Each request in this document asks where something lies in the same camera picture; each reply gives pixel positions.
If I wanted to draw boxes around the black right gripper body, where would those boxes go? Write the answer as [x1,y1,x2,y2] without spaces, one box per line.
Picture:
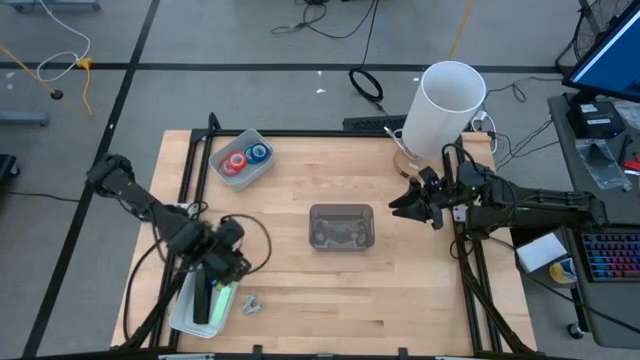
[418,167,456,231]

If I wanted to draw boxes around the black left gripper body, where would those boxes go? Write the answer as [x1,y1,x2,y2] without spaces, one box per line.
[197,219,251,286]

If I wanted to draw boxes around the mint green stapler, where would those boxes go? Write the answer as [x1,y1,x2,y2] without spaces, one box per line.
[209,282,235,326]

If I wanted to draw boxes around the black stapler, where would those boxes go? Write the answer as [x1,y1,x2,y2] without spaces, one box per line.
[192,272,214,325]

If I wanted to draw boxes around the red tape roll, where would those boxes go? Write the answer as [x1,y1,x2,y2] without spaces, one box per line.
[227,150,248,172]

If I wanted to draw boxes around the smoky transparent plastic bin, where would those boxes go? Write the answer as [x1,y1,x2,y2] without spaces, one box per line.
[308,202,376,253]

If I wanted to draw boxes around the white plastic bin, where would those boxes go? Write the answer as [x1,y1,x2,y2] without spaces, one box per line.
[168,269,237,340]

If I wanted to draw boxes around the white shade wooden base lamp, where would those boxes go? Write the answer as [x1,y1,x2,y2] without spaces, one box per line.
[392,60,487,180]

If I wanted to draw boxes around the black power strip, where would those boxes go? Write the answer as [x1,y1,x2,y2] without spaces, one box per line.
[342,114,409,132]

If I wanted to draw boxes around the light grey plastic bin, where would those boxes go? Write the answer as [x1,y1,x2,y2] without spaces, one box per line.
[208,128,276,192]

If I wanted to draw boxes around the white cardboard box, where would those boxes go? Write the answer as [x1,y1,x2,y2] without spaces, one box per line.
[516,232,569,275]

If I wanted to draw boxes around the dark grey desk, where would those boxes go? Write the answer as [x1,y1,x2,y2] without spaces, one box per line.
[547,92,640,350]

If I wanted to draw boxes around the clear plastic bag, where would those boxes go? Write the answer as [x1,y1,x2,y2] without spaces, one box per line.
[574,138,632,192]

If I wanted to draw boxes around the black mini computer box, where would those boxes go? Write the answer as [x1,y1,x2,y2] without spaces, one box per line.
[566,101,626,140]

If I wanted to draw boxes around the backlit rainbow keyboard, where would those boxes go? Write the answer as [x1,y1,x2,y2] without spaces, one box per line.
[581,232,640,284]

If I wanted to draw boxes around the computer monitor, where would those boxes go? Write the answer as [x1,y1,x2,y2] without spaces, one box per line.
[562,0,640,104]

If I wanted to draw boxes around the black floor object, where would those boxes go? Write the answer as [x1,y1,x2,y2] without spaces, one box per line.
[0,153,20,180]

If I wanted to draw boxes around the grey floor stand foot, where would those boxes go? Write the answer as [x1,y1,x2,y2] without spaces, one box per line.
[0,112,50,126]
[4,0,101,12]

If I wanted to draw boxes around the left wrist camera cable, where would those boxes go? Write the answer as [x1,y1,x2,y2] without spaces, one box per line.
[219,213,273,275]

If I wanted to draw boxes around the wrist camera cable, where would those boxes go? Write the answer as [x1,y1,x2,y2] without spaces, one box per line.
[219,213,273,275]
[441,142,484,174]

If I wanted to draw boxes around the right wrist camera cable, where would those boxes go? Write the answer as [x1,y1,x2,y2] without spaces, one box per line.
[441,142,484,174]

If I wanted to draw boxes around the white power adapter cable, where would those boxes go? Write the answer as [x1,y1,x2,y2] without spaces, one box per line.
[469,108,500,155]

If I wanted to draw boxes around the coiled black cable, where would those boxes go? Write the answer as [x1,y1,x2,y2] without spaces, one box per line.
[348,67,386,112]

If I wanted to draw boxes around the straight black floor cable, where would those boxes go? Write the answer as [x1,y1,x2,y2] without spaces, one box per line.
[360,0,380,70]

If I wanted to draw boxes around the orange hanging cable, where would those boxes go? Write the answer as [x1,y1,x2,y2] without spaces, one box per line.
[448,0,474,59]

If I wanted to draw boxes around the tangled black floor cables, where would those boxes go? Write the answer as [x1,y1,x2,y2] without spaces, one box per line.
[271,0,379,40]

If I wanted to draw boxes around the yellow floor cable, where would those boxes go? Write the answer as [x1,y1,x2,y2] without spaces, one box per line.
[0,43,95,116]

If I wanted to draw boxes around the black wire guard fan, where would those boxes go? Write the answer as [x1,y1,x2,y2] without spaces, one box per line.
[554,0,634,76]

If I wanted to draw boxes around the white floor cable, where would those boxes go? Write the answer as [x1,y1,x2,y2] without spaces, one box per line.
[35,0,92,84]

